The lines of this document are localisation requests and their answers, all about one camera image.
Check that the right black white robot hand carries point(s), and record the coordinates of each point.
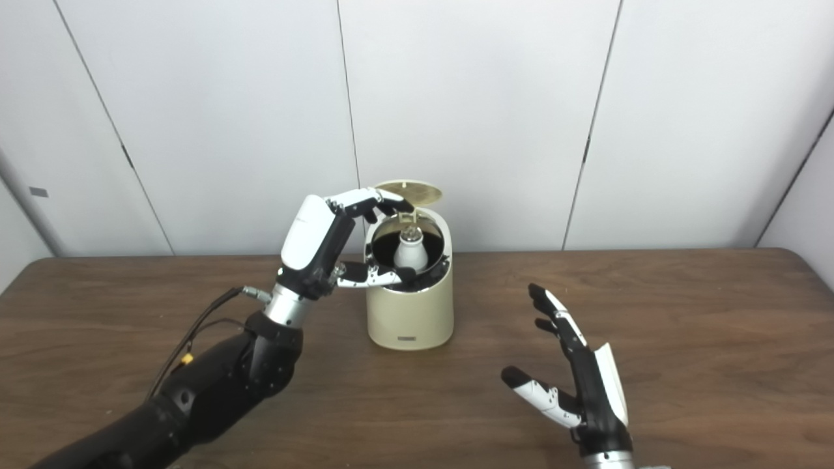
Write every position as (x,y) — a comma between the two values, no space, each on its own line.
(596,404)

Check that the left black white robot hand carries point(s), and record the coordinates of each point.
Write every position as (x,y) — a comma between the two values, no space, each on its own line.
(313,241)

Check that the small white plastic bottle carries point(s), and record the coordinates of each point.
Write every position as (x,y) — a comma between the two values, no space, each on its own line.
(410,255)

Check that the cream-colored bin with lid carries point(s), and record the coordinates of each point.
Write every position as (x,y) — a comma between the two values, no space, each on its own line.
(410,319)

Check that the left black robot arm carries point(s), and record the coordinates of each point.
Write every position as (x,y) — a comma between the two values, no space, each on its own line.
(215,384)

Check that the black wall seam clip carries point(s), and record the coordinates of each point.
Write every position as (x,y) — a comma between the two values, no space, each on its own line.
(128,156)
(586,150)

